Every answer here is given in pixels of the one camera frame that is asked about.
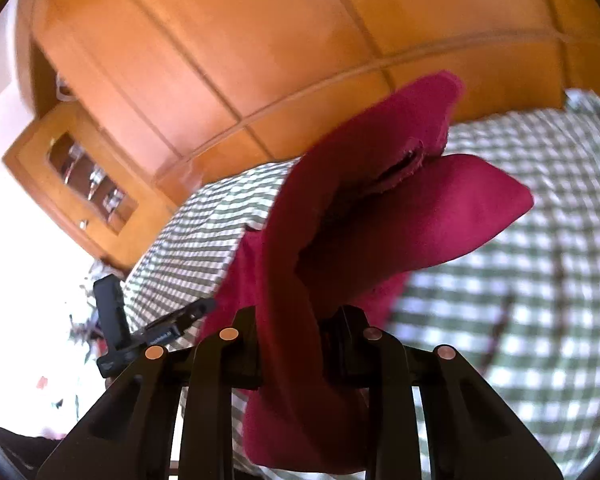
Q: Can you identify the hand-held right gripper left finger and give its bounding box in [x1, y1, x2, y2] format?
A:
[36, 307, 262, 480]

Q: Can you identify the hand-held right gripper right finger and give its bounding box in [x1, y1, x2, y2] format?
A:
[321, 305, 564, 480]

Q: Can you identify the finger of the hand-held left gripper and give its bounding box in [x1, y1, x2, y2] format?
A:
[97, 299, 217, 377]

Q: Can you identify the red long sleeve shirt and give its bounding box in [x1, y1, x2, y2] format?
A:
[197, 71, 535, 476]

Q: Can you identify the green checked bed sheet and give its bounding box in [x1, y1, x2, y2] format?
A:
[122, 89, 600, 480]

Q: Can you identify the wooden glass door cabinet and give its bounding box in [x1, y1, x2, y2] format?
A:
[2, 102, 181, 273]

